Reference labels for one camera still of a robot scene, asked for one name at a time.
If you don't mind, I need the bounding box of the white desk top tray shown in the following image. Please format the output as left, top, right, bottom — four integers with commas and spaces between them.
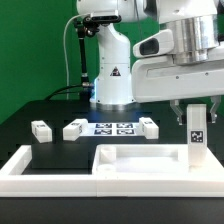
92, 144, 224, 197

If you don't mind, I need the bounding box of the white grey cable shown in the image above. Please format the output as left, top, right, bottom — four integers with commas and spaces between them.
63, 13, 92, 100

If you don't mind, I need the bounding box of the black camera stand pole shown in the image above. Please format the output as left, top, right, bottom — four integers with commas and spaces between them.
77, 28, 91, 100

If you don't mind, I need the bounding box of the white U-shaped frame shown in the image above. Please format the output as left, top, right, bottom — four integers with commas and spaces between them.
0, 144, 224, 198

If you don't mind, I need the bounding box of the marker tag sheet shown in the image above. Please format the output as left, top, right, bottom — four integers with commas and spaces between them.
82, 122, 141, 137

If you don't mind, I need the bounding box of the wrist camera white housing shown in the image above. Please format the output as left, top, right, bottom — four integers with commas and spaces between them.
133, 29, 174, 58

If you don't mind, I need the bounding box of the black camera on stand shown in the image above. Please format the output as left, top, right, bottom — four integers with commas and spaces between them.
74, 15, 121, 38

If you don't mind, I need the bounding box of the black cable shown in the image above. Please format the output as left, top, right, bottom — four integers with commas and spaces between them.
44, 84, 84, 101

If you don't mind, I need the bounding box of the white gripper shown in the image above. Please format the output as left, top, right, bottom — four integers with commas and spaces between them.
132, 56, 224, 125

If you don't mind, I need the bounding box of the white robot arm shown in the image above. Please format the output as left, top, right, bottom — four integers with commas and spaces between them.
76, 0, 224, 122

